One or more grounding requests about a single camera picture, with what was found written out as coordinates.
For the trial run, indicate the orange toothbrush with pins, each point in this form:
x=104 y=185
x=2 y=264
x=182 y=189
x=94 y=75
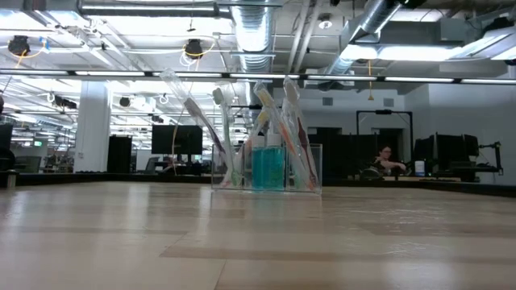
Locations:
x=288 y=141

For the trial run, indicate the red toothbrush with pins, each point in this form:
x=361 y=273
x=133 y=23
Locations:
x=308 y=153

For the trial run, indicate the purple toothbrush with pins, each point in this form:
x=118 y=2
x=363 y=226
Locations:
x=201 y=123

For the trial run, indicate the clear acrylic organizer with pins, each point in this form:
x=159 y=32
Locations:
x=215 y=161

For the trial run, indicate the black monitor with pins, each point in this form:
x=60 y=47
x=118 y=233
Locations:
x=177 y=140
x=5 y=137

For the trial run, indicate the black partition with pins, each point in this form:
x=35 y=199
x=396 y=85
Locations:
x=342 y=155

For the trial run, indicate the black dome-shaped object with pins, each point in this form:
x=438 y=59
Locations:
x=370 y=174

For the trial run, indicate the black ceiling device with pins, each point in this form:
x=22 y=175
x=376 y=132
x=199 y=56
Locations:
x=19 y=45
x=193 y=47

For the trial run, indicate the person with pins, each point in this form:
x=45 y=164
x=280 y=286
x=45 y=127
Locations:
x=386 y=155

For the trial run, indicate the round ceiling sensor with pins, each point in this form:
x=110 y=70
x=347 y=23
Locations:
x=325 y=23

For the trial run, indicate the black cabinet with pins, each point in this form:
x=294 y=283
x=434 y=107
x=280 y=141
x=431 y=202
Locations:
x=119 y=155

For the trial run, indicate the black ceiling speaker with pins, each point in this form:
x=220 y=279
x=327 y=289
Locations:
x=124 y=102

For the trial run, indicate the linear ceiling light strip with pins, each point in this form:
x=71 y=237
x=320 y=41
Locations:
x=121 y=73

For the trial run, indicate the white cup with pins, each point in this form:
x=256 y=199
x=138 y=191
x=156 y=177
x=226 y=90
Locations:
x=420 y=169

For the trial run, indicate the white pillar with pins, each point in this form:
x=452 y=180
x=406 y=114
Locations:
x=92 y=133

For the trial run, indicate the bright ceiling light panel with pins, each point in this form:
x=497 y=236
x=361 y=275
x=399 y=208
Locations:
x=403 y=53

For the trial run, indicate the black workstation monitors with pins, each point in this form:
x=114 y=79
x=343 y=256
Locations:
x=447 y=153

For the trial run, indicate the black metal frame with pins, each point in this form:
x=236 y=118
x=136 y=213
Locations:
x=383 y=112
x=248 y=107

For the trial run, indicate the grey wall vent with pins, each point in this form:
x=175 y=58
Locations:
x=388 y=102
x=327 y=101

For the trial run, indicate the silver spiral ceiling duct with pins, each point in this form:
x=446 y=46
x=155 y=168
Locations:
x=253 y=32

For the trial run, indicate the black aluminium rig frame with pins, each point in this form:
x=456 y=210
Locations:
x=121 y=178

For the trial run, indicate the silver slanted ceiling duct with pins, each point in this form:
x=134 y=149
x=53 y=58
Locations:
x=375 y=16

